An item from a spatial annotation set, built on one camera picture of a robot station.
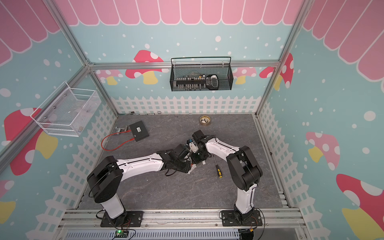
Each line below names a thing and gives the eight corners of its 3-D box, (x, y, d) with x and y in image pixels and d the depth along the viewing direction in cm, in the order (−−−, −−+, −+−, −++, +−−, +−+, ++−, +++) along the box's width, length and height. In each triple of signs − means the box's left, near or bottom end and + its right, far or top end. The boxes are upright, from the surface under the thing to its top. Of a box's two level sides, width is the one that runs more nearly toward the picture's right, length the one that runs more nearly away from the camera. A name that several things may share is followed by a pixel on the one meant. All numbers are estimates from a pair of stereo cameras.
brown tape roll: (199, 125, 117) (199, 123, 115) (199, 117, 122) (199, 115, 120) (210, 125, 117) (211, 123, 115) (210, 117, 122) (210, 115, 120)
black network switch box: (136, 142, 106) (135, 140, 104) (130, 127, 115) (129, 125, 113) (149, 136, 110) (148, 134, 108) (142, 122, 118) (141, 120, 116)
